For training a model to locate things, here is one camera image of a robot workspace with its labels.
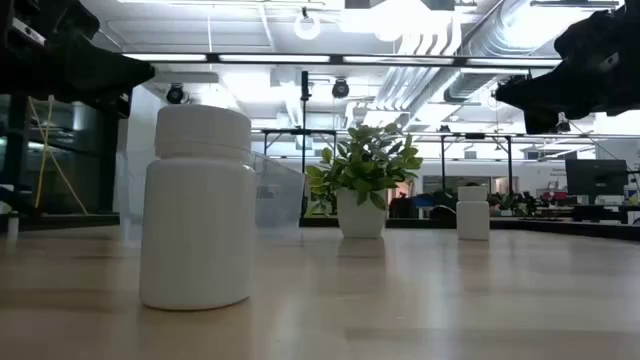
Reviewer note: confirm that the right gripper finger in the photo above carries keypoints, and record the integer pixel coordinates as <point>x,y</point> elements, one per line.
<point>535,95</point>

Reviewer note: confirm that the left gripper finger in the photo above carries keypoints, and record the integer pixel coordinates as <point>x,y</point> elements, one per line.
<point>125,75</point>

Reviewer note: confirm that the white pill bottle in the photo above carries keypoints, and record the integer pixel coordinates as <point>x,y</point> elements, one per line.
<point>197,225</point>
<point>472,217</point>

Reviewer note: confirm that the clear plastic basket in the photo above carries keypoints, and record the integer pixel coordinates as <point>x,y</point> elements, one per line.
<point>280,195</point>

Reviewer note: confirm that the black hanging spotlight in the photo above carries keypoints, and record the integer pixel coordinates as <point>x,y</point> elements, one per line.
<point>340,89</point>
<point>175,94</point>

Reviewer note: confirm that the black computer monitor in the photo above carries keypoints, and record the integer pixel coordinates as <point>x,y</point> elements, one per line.
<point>595,177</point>

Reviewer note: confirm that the black overhead light bar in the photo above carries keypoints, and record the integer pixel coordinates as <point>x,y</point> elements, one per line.
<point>275,58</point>

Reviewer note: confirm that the small white container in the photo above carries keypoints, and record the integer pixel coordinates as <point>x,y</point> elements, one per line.
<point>13,227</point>

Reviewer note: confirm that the black tripod stand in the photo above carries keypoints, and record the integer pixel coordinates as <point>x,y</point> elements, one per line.
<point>304,150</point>

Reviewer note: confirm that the green plant in white pot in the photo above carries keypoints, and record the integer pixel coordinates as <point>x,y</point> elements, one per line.
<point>360,220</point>

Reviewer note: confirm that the silver ventilation duct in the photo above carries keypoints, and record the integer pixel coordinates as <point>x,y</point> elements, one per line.
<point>505,30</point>

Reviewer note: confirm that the black background desk frame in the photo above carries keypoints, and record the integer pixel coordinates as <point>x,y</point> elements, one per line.
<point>300,132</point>
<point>475,136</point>

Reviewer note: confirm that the black aluminium table frame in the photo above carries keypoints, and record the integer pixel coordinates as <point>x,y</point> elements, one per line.
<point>575,230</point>

